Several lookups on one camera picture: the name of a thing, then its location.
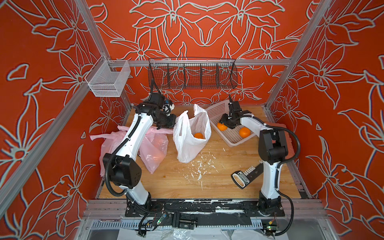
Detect orange mandarin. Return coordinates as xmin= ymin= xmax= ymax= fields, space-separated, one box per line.
xmin=217 ymin=123 xmax=228 ymax=132
xmin=239 ymin=127 xmax=252 ymax=139

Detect white plastic perforated basket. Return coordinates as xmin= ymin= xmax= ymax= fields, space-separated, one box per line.
xmin=205 ymin=100 xmax=257 ymax=148

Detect orange mandarin front corner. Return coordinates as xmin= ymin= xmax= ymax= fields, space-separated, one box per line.
xmin=194 ymin=133 xmax=205 ymax=139

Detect white translucent plastic bag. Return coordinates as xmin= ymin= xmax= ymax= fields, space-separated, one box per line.
xmin=173 ymin=104 xmax=212 ymax=164

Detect clear wire mesh basket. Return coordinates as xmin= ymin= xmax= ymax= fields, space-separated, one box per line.
xmin=85 ymin=55 xmax=131 ymax=98

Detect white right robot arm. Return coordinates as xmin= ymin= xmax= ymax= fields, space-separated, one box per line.
xmin=219 ymin=100 xmax=301 ymax=237

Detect black handheld label tool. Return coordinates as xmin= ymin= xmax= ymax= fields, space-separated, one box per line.
xmin=231 ymin=164 xmax=264 ymax=189

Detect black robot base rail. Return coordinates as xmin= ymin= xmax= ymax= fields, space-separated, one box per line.
xmin=125 ymin=199 xmax=286 ymax=230

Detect pink plastic bag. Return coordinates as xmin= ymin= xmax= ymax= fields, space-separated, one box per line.
xmin=90 ymin=130 xmax=127 ymax=177
xmin=116 ymin=125 xmax=174 ymax=175

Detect orange mandarin right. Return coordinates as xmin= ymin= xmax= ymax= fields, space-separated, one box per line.
xmin=239 ymin=127 xmax=252 ymax=139

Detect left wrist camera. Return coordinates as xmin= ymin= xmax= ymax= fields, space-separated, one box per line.
xmin=148 ymin=93 xmax=175 ymax=114

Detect orange mandarin left back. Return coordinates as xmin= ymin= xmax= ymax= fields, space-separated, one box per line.
xmin=217 ymin=123 xmax=228 ymax=132

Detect black wire wall basket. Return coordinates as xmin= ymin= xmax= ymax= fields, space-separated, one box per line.
xmin=148 ymin=57 xmax=239 ymax=90

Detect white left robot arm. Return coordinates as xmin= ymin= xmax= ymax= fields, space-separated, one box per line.
xmin=103 ymin=101 xmax=176 ymax=214

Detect red plastic tool case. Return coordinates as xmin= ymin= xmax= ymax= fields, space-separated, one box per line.
xmin=267 ymin=122 xmax=296 ymax=160

